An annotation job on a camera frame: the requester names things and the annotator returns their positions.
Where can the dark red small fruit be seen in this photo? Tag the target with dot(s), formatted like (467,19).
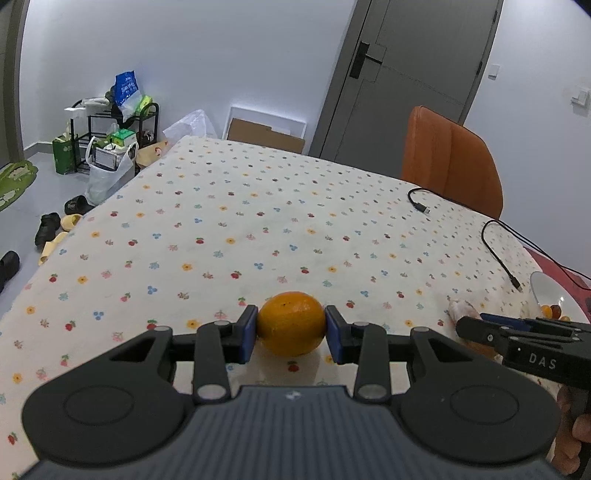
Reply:
(556,312)

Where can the green floor mat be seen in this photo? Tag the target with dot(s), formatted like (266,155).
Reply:
(14,180)

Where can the white light switch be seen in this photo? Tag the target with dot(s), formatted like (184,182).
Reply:
(493,71)
(580,96)

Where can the grey door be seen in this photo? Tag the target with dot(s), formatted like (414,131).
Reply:
(406,69)

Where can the blue plastic bag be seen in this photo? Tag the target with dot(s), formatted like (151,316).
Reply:
(125,87)

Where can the green paper bag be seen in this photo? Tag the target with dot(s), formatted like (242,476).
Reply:
(63,154)

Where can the black metal rack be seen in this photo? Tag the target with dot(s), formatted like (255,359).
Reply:
(152,124)

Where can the white framed cardboard panel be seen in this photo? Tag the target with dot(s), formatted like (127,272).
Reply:
(263,131)

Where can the brown paper bag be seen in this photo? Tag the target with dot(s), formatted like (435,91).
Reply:
(150,154)

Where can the beige slipper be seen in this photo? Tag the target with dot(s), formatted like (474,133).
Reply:
(71,222)
(50,247)

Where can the clear plastic bag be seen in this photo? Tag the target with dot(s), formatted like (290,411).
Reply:
(191,127)

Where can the white shopping bag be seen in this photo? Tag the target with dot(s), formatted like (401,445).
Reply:
(106,180)

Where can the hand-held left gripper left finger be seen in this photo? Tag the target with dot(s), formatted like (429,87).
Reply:
(247,334)

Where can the orange leather chair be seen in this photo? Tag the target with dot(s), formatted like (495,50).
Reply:
(448,157)

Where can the red mat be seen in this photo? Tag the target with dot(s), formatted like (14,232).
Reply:
(554,265)

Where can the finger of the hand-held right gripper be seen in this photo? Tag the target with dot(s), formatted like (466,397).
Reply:
(503,319)
(480,330)

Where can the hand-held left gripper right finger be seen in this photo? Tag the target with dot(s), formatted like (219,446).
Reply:
(334,337)

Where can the black slipper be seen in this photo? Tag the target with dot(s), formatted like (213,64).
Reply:
(47,228)
(79,204)
(8,270)

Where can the round orange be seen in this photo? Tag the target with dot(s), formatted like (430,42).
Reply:
(291,325)

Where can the pale peeled citrus half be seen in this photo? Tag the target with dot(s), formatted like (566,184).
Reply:
(461,308)

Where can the small orange kumquat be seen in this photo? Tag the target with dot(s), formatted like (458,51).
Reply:
(545,310)

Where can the white bowl with blue rim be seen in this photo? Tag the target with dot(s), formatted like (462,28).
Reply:
(549,288)

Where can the person's right hand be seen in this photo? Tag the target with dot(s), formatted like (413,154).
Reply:
(575,443)

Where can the floral tablecloth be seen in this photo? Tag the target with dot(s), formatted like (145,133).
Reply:
(277,207)

